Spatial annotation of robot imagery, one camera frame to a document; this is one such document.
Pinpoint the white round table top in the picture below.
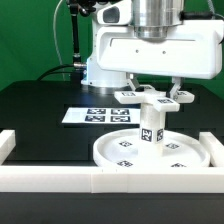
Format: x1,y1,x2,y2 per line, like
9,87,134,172
93,128,210,169

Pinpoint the white right fence bar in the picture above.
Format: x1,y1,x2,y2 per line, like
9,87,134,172
199,132,224,167

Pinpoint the white front fence bar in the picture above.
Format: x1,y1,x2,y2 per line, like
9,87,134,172
0,166,224,193

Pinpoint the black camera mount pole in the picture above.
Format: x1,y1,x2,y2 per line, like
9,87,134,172
65,0,98,83

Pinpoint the white left fence bar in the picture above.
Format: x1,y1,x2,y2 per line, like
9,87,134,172
0,130,16,166

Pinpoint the black cable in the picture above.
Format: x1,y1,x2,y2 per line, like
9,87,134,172
36,64,76,82

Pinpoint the white cable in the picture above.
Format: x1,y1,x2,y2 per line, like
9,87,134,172
52,0,68,81

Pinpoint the white cross-shaped table base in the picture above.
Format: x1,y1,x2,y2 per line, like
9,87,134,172
114,87,195,112

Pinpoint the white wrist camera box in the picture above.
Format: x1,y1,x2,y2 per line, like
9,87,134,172
97,0,132,25

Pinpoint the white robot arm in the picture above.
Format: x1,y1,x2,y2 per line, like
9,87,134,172
82,0,224,97

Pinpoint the white marker tag sheet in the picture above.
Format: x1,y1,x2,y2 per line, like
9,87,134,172
62,107,140,124

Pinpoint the white fence bar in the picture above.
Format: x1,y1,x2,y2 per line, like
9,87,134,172
0,166,224,193
0,130,16,166
199,132,224,167

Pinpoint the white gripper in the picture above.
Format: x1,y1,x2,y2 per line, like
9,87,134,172
96,20,224,99

